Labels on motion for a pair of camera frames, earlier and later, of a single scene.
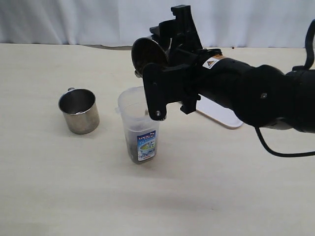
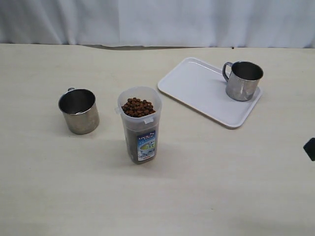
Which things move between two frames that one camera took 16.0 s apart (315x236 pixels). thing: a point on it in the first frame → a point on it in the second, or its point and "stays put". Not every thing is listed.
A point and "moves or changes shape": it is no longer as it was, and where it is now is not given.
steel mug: (80, 109) stays put
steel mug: (145, 51) moves or changes shape
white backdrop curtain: (224, 24) stays put
